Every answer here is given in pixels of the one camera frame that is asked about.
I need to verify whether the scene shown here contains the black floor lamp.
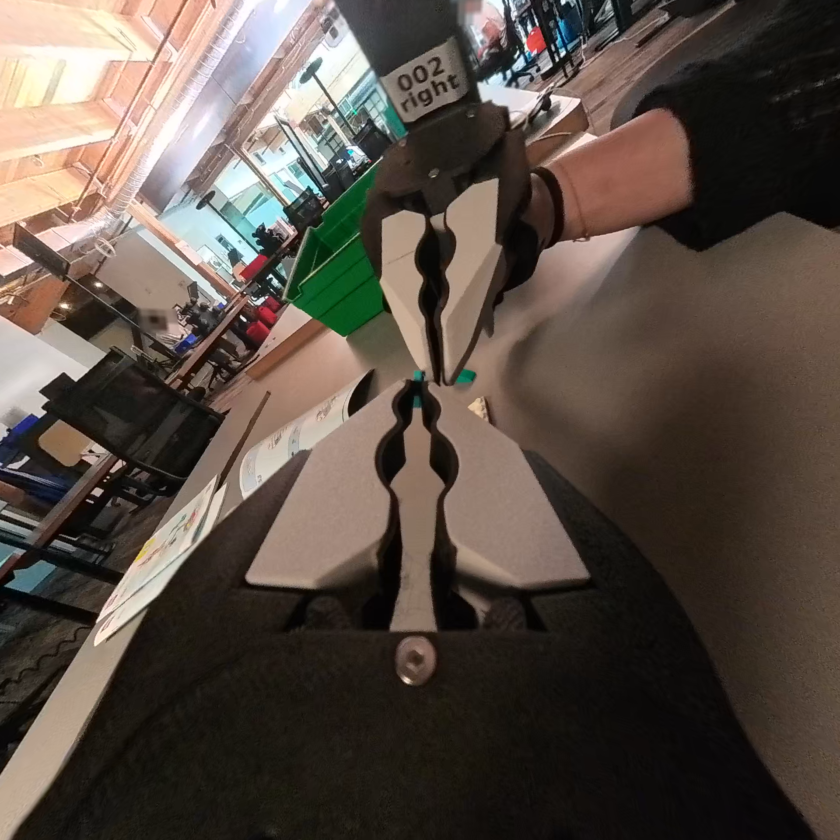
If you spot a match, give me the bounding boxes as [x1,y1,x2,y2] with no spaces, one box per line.
[298,58,345,194]

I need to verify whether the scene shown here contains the red fabric bags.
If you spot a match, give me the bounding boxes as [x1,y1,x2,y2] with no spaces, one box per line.
[238,252,284,342]

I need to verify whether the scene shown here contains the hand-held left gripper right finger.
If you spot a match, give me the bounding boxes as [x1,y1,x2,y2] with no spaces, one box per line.
[427,390,590,592]

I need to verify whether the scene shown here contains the wooden-edged neighbouring table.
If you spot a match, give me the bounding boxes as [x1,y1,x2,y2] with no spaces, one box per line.
[248,303,337,383]

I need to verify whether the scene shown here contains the person's right forearm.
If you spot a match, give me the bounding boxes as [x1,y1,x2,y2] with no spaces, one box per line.
[541,56,840,253]

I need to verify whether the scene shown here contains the light blue instruction booklet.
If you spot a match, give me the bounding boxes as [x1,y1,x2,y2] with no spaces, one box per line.
[238,386,376,501]

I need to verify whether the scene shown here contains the closed instruction booklet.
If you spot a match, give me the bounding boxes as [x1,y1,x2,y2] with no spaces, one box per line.
[112,476,221,608]
[94,482,229,647]

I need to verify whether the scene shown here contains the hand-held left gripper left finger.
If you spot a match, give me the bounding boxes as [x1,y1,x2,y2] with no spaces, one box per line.
[245,379,421,588]

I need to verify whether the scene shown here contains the green plastic bin stack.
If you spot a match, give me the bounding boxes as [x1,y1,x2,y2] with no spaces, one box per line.
[281,156,396,339]

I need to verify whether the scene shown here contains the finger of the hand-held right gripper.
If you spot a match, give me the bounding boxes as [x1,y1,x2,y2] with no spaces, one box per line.
[379,210,439,387]
[433,178,508,388]

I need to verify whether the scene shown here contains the thin gold bracelet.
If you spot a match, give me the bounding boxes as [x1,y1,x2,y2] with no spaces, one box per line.
[566,161,592,245]

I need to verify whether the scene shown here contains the black hair tie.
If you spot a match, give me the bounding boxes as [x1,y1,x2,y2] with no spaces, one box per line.
[530,165,567,249]

